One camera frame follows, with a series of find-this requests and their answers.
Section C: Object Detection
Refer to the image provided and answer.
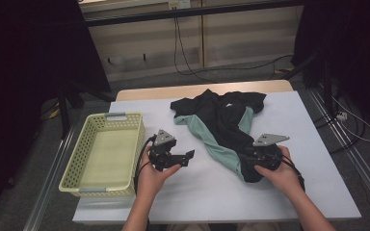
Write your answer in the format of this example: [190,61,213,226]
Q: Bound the aluminium floor rail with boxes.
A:
[22,126,78,231]
[306,88,370,210]

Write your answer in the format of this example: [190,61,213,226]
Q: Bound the black tripod stand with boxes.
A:
[56,80,117,139]

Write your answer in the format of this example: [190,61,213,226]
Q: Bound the large black curtain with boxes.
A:
[0,0,112,225]

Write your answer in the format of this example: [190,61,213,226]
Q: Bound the black hanging wall cable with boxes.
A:
[172,15,295,85]

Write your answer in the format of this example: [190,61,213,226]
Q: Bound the person's beige trousers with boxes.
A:
[165,221,303,231]

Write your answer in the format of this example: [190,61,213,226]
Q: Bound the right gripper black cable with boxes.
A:
[277,153,306,193]

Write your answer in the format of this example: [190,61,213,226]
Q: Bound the person's left hand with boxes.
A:
[136,145,182,197]

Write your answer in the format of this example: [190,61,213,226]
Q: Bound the black and green shirt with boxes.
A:
[170,89,268,184]

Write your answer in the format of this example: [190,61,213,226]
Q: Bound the black metal stand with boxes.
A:
[282,47,338,119]

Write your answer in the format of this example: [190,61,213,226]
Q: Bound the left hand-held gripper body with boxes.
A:
[148,129,189,171]

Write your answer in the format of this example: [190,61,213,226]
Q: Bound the yellow plastic basket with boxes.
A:
[58,112,146,197]

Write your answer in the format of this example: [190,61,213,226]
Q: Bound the white wall socket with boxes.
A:
[168,0,192,10]

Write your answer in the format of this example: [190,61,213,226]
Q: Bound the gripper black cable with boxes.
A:
[277,153,306,193]
[133,134,157,196]

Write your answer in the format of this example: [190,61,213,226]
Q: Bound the black floor cable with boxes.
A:
[312,105,367,155]

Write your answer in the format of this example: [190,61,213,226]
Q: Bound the white floor cable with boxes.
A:
[330,95,370,143]

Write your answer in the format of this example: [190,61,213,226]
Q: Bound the beige wooden cabinet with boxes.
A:
[78,0,304,83]

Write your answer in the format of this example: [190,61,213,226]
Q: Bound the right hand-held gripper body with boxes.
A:
[244,133,291,171]

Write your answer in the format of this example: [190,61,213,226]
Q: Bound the person's right hand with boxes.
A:
[253,145,304,197]

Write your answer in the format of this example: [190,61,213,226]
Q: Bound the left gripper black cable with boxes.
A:
[133,134,157,196]

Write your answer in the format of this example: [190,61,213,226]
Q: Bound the black horizontal bar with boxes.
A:
[84,0,304,28]

